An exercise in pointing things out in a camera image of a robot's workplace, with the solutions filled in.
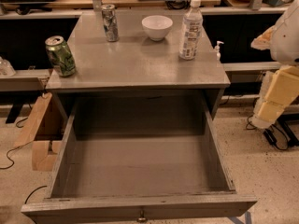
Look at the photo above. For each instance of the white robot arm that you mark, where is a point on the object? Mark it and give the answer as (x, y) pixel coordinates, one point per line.
(284, 44)

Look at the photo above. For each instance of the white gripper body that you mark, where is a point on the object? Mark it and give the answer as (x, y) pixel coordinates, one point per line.
(286, 42)

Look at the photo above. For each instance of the clear plastic item far left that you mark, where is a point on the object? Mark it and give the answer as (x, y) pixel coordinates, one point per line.
(6, 69)

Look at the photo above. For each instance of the grey wooden cabinet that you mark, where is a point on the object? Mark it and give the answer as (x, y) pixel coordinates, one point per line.
(137, 62)

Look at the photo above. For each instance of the green soda can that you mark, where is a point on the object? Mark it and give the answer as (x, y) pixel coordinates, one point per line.
(60, 56)

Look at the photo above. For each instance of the brass drawer knob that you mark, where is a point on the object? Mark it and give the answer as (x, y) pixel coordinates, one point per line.
(142, 219)

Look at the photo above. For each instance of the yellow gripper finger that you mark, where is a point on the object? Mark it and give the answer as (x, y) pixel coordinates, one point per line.
(277, 92)

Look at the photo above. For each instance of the clear plastic water bottle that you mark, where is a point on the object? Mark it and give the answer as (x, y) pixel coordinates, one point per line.
(191, 30)

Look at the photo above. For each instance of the open grey top drawer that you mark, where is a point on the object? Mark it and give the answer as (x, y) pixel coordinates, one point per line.
(121, 155)

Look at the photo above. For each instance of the silver redbull can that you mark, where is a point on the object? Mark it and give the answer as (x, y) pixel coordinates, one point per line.
(110, 22)

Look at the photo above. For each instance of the white pump dispenser bottle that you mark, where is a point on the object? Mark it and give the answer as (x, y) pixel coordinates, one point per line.
(217, 49)

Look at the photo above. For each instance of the white ceramic bowl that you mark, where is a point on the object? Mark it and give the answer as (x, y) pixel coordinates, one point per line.
(157, 27)

